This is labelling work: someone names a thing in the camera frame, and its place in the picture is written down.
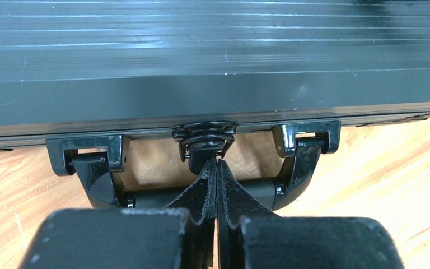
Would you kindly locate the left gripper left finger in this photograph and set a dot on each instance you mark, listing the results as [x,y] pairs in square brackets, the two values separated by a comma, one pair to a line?
[179,235]

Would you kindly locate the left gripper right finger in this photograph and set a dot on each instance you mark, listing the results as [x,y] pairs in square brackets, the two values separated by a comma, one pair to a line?
[252,236]

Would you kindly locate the black poker case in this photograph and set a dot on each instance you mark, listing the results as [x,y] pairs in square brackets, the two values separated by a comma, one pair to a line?
[83,78]

